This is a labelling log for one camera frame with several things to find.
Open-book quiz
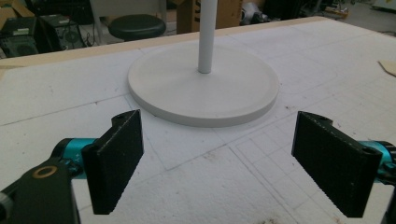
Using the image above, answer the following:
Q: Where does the white table leg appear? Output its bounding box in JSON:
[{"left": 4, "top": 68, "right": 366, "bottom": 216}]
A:
[{"left": 89, "top": 0, "right": 105, "bottom": 46}]

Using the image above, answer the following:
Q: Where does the tan cardboard piece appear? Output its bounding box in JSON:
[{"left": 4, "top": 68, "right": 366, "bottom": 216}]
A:
[{"left": 377, "top": 59, "right": 396, "bottom": 77}]

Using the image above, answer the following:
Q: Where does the black round stool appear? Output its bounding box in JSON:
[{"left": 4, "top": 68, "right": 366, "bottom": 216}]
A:
[{"left": 107, "top": 13, "right": 167, "bottom": 42}]

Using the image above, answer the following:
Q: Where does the black electronic equipment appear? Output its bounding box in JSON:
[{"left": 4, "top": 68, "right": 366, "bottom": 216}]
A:
[{"left": 0, "top": 13, "right": 87, "bottom": 59}]

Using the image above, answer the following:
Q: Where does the white round-base stand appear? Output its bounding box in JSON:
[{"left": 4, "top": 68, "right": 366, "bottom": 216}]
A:
[{"left": 127, "top": 0, "right": 280, "bottom": 128}]

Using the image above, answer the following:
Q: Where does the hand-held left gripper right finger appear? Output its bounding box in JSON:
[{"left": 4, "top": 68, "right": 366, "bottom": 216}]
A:
[{"left": 290, "top": 110, "right": 396, "bottom": 218}]

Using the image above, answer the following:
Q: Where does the brown cardboard box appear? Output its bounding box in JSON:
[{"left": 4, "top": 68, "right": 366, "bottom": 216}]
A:
[{"left": 176, "top": 0, "right": 244, "bottom": 35}]

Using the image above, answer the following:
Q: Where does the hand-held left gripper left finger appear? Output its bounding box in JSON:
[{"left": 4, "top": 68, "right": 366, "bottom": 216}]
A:
[{"left": 50, "top": 108, "right": 145, "bottom": 216}]

